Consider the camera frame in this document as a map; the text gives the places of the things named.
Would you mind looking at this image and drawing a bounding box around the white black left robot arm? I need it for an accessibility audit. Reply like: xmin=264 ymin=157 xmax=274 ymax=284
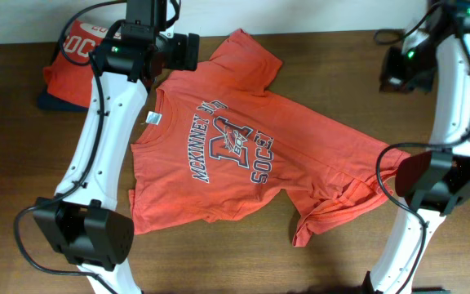
xmin=28 ymin=0 xmax=200 ymax=293

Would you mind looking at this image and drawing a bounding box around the orange McKinney Boyd soccer t-shirt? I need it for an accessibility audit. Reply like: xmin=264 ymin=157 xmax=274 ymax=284
xmin=129 ymin=30 xmax=407 ymax=247

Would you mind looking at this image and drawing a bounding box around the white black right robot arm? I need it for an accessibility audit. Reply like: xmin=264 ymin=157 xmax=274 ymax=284
xmin=360 ymin=1 xmax=470 ymax=293

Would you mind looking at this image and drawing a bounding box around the folded navy blue shirt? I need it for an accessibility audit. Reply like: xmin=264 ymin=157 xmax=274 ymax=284
xmin=36 ymin=87 xmax=87 ymax=113

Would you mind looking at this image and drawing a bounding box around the folded orange soccer shirt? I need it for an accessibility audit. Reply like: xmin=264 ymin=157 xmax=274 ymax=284
xmin=42 ymin=20 xmax=109 ymax=108

